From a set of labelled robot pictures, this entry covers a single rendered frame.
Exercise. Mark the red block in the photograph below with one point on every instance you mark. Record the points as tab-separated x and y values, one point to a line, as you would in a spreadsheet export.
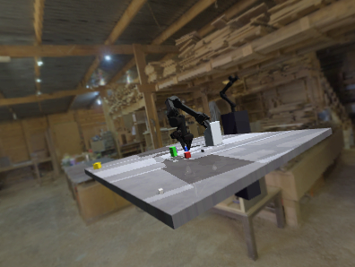
187	154

